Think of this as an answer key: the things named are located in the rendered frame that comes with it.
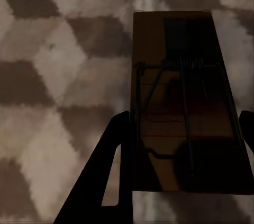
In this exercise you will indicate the mousetrap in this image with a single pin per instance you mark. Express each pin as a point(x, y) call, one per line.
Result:
point(185, 133)

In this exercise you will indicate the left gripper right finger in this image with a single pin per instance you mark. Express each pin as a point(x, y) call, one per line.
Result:
point(246, 121)

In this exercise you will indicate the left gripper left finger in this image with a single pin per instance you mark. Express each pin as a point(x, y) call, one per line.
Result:
point(83, 205)

